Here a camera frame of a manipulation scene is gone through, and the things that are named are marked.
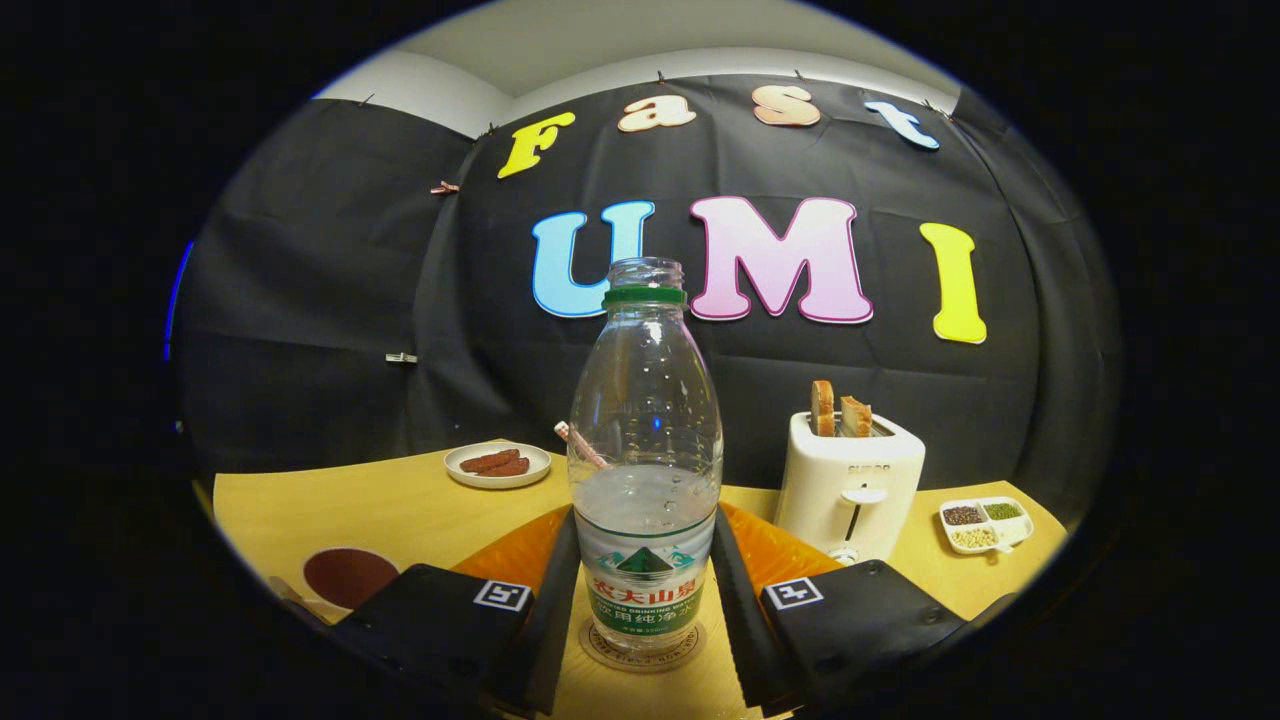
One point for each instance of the toast bread slice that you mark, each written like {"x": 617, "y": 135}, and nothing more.
{"x": 822, "y": 408}
{"x": 856, "y": 418}

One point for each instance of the pink and white stick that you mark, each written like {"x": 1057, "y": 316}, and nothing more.
{"x": 563, "y": 430}

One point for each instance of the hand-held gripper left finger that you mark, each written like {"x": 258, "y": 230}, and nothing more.
{"x": 550, "y": 620}

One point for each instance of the black backdrop cloth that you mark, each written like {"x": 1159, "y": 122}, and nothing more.
{"x": 320, "y": 300}

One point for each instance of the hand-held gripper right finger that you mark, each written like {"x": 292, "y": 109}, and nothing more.
{"x": 740, "y": 620}

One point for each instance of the white sectioned dish with beans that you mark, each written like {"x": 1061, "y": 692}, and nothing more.
{"x": 985, "y": 527}

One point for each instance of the white toaster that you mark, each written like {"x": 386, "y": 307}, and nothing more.
{"x": 850, "y": 480}

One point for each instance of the pink clip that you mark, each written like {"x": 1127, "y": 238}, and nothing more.
{"x": 445, "y": 187}

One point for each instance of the round wooden coaster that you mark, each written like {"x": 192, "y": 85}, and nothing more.
{"x": 700, "y": 645}

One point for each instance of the clear plastic juice bottle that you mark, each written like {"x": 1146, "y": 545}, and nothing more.
{"x": 645, "y": 450}

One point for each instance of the small white plate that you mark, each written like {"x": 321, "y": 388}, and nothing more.
{"x": 500, "y": 482}

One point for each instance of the wooden table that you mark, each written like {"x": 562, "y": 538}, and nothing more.
{"x": 400, "y": 520}

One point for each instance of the brown sausage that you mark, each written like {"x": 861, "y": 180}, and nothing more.
{"x": 485, "y": 459}
{"x": 512, "y": 467}

